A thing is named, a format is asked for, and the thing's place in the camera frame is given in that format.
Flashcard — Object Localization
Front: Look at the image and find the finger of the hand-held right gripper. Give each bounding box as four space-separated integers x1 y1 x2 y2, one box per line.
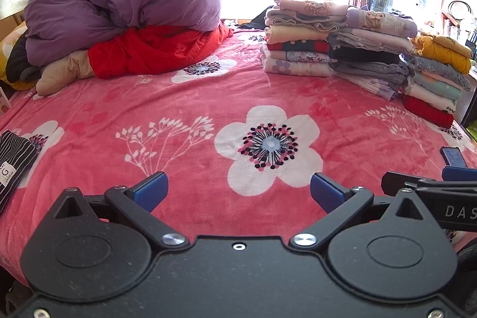
381 172 436 192
440 147 477 182

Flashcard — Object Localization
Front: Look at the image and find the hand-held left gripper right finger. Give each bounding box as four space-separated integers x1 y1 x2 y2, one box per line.
289 171 425 250

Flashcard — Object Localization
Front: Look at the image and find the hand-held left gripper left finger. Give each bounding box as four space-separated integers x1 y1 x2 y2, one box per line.
54 171 191 250

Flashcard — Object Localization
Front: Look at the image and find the pile of folded clothes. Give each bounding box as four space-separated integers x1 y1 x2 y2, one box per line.
260 5 474 129

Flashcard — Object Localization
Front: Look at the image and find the person's dark clothing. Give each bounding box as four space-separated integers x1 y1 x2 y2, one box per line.
452 240 477 318

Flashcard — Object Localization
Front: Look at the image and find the black desk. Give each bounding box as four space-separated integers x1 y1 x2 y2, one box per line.
455 61 477 128

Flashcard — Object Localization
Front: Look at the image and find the pink floral blanket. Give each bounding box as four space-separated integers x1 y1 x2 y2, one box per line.
0 18 477 289

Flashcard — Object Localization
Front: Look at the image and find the bookshelf with books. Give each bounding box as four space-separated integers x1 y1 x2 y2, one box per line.
442 1 477 61

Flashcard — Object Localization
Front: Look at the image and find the striped black cloth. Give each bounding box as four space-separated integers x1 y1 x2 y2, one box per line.
0 131 38 214

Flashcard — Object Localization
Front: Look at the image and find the red blanket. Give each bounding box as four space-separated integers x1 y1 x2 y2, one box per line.
88 24 235 79

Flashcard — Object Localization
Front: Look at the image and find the beige cloth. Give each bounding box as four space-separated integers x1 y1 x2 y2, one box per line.
36 50 95 97

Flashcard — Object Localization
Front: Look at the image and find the yellow pillow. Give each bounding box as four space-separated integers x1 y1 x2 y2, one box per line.
0 22 38 91

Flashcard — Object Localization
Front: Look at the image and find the black wire ring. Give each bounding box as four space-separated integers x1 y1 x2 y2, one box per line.
448 0 473 21

